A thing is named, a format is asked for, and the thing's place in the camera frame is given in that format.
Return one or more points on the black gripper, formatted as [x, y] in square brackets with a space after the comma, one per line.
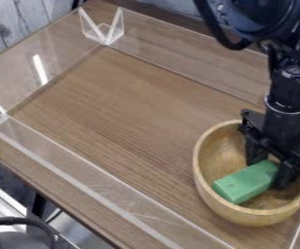
[272, 134]

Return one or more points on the brown wooden bowl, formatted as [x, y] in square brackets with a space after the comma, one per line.
[219, 157]

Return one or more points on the clear acrylic tray enclosure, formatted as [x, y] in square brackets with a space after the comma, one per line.
[108, 95]

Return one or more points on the black metal bracket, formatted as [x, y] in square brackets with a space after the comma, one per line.
[62, 241]

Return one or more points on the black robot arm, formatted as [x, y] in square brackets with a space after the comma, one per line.
[267, 23]

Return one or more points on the green rectangular block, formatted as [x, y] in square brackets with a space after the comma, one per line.
[247, 183]

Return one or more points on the black table leg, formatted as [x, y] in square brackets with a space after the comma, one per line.
[38, 205]

